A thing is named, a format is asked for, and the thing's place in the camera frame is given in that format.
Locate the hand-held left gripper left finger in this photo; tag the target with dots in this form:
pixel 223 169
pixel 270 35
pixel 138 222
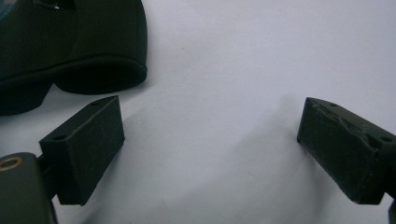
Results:
pixel 84 149

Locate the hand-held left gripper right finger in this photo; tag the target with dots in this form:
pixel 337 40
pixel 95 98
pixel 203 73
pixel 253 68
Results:
pixel 342 149

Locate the black knit garment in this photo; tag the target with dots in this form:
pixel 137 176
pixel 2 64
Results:
pixel 74 40

